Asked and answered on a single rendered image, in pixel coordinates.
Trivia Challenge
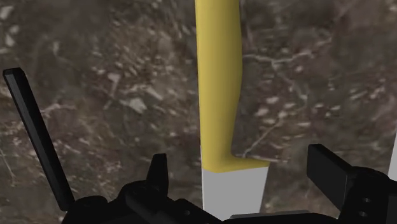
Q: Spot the white slim object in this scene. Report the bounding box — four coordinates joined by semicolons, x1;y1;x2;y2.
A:
387;131;397;182

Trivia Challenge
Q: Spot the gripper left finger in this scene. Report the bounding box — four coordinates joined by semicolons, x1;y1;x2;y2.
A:
2;67;223;224

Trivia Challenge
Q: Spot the yellow-handled knife with grey blade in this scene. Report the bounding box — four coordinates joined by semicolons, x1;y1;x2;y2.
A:
194;0;271;221

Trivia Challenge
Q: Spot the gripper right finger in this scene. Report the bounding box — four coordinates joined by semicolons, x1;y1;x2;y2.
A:
306;143;397;224

